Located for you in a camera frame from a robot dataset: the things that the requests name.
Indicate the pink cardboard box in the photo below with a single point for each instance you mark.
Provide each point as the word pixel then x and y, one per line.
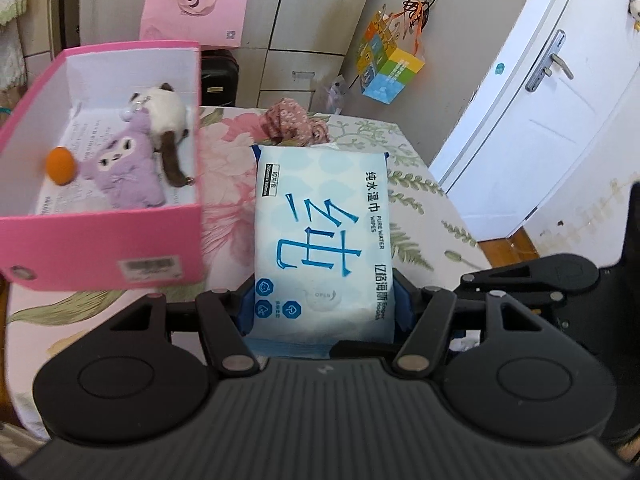
pixel 100 240

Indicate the small hanging plush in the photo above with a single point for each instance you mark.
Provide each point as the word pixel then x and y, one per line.
pixel 635 7

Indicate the orange makeup sponge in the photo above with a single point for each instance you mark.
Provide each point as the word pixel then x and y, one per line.
pixel 61 165

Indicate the clear plastic bag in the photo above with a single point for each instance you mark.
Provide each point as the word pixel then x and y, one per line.
pixel 332 92

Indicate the blue wet wipes pack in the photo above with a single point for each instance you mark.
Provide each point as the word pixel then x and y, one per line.
pixel 320 220

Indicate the white plush cat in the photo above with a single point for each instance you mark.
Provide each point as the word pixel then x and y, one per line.
pixel 167 110

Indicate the colourful gift bag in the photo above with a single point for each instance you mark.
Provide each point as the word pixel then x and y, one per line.
pixel 390 65

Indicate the floral tablecloth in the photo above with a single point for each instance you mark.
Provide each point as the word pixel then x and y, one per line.
pixel 425 210

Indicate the white door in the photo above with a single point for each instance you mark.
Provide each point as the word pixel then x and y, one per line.
pixel 550 125

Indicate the grey wardrobe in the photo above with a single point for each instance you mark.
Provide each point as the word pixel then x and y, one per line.
pixel 310 20

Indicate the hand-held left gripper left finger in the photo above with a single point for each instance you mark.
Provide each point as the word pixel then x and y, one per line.
pixel 246 310

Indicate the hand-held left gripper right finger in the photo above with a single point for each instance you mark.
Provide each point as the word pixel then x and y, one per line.
pixel 402 305

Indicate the printed paper sheet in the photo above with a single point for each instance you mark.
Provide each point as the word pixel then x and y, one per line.
pixel 75 125

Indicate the floral fabric pouch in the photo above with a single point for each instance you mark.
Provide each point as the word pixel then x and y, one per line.
pixel 292 120

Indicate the white fleece pants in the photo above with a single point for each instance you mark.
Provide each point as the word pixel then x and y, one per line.
pixel 10 60

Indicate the purple plush toy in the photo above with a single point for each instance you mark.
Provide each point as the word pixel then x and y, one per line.
pixel 125 165

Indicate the black suitcase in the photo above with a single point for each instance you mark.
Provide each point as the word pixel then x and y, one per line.
pixel 217 77

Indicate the orange ribbon bundle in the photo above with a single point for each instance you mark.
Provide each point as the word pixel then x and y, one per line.
pixel 417 5

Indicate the pink tote bag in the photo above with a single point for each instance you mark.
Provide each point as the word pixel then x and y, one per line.
pixel 195 5

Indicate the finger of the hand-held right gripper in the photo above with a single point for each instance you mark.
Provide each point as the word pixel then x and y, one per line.
pixel 365 348
pixel 550 272

